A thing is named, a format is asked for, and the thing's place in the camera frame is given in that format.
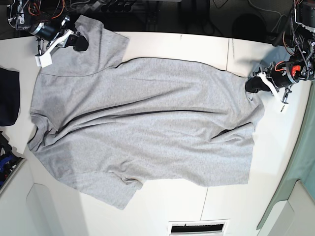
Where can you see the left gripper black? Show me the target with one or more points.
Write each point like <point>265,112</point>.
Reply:
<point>283,74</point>

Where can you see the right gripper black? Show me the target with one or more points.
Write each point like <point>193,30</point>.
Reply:
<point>55,29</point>

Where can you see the grey t-shirt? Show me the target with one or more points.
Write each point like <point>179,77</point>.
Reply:
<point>105,126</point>

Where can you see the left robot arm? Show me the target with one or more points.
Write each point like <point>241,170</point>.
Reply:
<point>298,34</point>

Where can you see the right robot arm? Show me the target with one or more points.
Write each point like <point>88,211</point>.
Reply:
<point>48,21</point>

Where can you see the dark navy cloth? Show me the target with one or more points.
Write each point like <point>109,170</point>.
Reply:
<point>9,97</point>

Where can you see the black blue items pile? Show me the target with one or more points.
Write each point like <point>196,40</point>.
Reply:
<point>9,162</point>

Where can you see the white vent slot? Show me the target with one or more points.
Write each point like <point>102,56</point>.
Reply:
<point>198,228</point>

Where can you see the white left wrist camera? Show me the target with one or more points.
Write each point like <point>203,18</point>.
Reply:
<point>284,107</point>

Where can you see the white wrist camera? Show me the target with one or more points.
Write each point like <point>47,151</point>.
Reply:
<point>284,107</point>
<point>43,60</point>

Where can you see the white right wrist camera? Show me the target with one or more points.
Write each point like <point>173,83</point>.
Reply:
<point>43,60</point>

